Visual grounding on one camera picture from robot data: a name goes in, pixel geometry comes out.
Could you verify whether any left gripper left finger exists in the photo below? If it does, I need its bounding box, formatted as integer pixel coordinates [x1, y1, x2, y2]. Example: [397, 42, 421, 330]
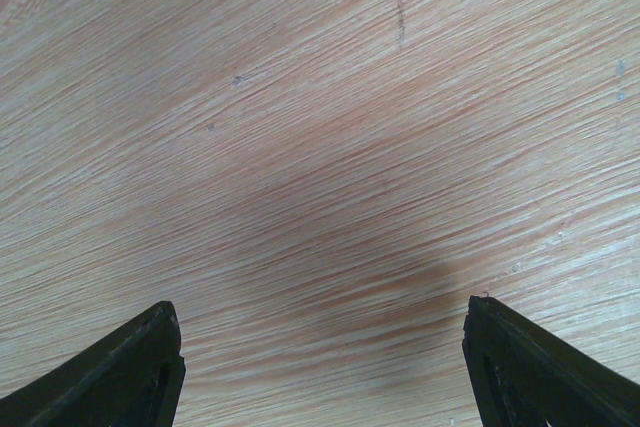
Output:
[1, 301, 186, 426]

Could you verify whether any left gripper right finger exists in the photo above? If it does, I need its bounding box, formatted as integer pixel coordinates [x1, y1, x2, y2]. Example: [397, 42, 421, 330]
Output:
[462, 296, 639, 426]

